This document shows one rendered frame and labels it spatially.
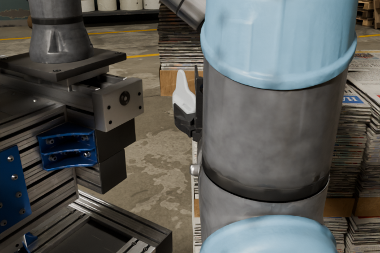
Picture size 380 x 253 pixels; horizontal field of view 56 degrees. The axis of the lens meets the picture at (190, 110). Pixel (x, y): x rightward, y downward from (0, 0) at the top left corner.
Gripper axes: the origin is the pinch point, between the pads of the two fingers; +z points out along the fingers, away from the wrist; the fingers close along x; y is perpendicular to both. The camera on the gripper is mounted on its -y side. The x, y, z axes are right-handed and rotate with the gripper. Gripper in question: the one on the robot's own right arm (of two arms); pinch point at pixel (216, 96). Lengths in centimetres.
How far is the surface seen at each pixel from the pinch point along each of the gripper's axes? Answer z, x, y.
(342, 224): 3.1, -24.1, -26.3
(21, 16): 596, 287, -68
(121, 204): 87, 34, -85
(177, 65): 4.9, 5.7, 3.4
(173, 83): 4.6, 6.4, 0.5
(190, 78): 4.5, 3.6, 1.5
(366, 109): 3.0, -24.1, -3.4
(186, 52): 5.3, 4.2, 5.3
